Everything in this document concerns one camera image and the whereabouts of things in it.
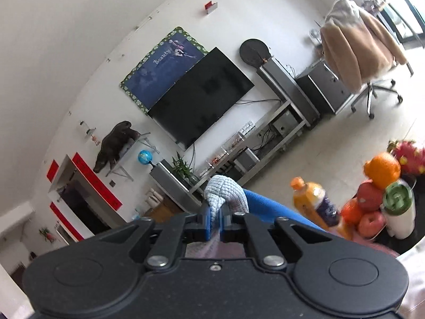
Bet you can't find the white vase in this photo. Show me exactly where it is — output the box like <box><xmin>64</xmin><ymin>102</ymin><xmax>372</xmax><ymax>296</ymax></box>
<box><xmin>146</xmin><ymin>188</ymin><xmax>164</xmax><ymax>207</ymax></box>

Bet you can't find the small wall shelf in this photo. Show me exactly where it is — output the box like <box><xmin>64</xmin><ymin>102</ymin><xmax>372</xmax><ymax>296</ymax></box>
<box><xmin>79</xmin><ymin>121</ymin><xmax>102</xmax><ymax>147</ymax></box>

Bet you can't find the potted green plant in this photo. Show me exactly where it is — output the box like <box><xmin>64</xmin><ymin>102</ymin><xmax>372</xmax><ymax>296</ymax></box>
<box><xmin>171</xmin><ymin>152</ymin><xmax>200</xmax><ymax>184</ymax></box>

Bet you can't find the red dragon fruit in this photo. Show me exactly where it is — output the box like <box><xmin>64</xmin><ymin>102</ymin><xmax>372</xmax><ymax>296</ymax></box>
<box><xmin>386</xmin><ymin>139</ymin><xmax>425</xmax><ymax>175</ymax></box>

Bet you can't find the orange juice bottle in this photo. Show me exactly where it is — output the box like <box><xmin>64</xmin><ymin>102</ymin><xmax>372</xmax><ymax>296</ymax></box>
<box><xmin>290</xmin><ymin>177</ymin><xmax>354</xmax><ymax>240</ymax></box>

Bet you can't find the red apple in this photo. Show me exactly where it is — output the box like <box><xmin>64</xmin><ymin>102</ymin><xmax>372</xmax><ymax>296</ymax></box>
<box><xmin>358</xmin><ymin>210</ymin><xmax>387</xmax><ymax>239</ymax></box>
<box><xmin>357</xmin><ymin>180</ymin><xmax>386</xmax><ymax>212</ymax></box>

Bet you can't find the large orange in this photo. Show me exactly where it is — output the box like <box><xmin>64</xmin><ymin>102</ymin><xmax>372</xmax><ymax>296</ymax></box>
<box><xmin>363</xmin><ymin>152</ymin><xmax>402</xmax><ymax>190</ymax></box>

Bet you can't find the red door couplet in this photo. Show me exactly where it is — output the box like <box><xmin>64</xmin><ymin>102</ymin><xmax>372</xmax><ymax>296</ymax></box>
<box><xmin>72</xmin><ymin>153</ymin><xmax>122</xmax><ymax>211</ymax></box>
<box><xmin>50</xmin><ymin>203</ymin><xmax>85</xmax><ymax>242</ymax></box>

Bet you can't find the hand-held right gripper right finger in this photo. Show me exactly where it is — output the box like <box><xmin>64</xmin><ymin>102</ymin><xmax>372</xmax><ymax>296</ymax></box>
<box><xmin>220</xmin><ymin>202</ymin><xmax>333</xmax><ymax>270</ymax></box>

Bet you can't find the light grey-blue knit garment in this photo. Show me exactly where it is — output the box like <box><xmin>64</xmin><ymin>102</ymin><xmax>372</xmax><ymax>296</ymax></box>
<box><xmin>203</xmin><ymin>174</ymin><xmax>249</xmax><ymax>221</ymax></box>

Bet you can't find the wooden cabinet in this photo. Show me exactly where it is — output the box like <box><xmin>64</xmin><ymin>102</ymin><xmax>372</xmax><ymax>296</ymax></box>
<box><xmin>146</xmin><ymin>203</ymin><xmax>186</xmax><ymax>224</ymax></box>

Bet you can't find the dark animal sculpture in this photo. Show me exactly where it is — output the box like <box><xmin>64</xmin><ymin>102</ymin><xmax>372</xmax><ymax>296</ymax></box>
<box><xmin>93</xmin><ymin>120</ymin><xmax>142</xmax><ymax>174</ymax></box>

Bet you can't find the office swivel chair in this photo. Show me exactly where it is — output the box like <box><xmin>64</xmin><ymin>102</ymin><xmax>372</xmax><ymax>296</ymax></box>
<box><xmin>350</xmin><ymin>63</ymin><xmax>404</xmax><ymax>120</ymax></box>

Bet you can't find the blue wall poster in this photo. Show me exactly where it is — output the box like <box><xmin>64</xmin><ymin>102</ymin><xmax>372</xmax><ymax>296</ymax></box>
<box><xmin>120</xmin><ymin>27</ymin><xmax>209</xmax><ymax>115</ymax></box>

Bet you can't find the round black disc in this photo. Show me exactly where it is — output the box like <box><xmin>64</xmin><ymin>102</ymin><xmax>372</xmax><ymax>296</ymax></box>
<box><xmin>240</xmin><ymin>39</ymin><xmax>270</xmax><ymax>68</ymax></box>

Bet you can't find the blue globe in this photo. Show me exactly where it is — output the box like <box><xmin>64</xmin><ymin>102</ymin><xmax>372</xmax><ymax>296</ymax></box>
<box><xmin>138</xmin><ymin>150</ymin><xmax>154</xmax><ymax>167</ymax></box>

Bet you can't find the tall grey speaker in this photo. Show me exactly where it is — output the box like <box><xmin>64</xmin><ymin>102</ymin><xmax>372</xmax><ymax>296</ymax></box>
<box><xmin>149</xmin><ymin>159</ymin><xmax>204</xmax><ymax>213</ymax></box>
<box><xmin>256</xmin><ymin>56</ymin><xmax>321</xmax><ymax>127</ymax></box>

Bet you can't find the glass wall shelf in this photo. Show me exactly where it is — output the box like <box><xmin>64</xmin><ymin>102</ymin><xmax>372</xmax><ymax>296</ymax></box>
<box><xmin>105</xmin><ymin>132</ymin><xmax>160</xmax><ymax>182</ymax></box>

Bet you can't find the small orange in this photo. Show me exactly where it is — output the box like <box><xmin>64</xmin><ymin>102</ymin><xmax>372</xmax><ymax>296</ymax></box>
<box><xmin>341</xmin><ymin>198</ymin><xmax>365</xmax><ymax>225</ymax></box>

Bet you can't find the small grey speaker box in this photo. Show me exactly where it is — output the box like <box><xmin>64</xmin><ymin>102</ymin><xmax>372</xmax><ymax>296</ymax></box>
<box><xmin>234</xmin><ymin>148</ymin><xmax>260</xmax><ymax>173</ymax></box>

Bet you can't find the red door banner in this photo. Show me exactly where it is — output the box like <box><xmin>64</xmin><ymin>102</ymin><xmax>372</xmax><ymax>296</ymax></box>
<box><xmin>46</xmin><ymin>159</ymin><xmax>60</xmax><ymax>183</ymax></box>

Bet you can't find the grey television stand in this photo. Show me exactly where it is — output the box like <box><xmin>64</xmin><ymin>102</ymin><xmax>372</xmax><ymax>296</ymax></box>
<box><xmin>189</xmin><ymin>101</ymin><xmax>308</xmax><ymax>195</ymax></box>

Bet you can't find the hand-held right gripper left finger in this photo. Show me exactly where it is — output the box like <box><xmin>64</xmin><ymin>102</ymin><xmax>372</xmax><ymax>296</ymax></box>
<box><xmin>113</xmin><ymin>202</ymin><xmax>214</xmax><ymax>269</ymax></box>

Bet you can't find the black television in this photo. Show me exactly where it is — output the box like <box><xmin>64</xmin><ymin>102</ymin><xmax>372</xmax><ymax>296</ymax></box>
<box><xmin>147</xmin><ymin>47</ymin><xmax>255</xmax><ymax>151</ymax></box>

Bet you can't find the grey drawer cabinet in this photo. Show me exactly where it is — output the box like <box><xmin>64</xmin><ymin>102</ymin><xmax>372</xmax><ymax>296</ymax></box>
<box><xmin>295</xmin><ymin>58</ymin><xmax>355</xmax><ymax>116</ymax></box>

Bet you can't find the blue garment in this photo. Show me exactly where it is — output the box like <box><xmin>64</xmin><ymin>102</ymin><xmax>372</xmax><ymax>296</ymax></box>
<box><xmin>242</xmin><ymin>188</ymin><xmax>328</xmax><ymax>235</ymax></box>

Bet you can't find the large window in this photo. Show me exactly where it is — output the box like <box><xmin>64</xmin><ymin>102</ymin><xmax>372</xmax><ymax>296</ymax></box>
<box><xmin>345</xmin><ymin>0</ymin><xmax>425</xmax><ymax>51</ymax></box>

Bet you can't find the white cup with green lid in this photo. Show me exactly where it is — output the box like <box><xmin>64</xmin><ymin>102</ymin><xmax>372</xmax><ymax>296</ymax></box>
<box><xmin>381</xmin><ymin>180</ymin><xmax>417</xmax><ymax>240</ymax></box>

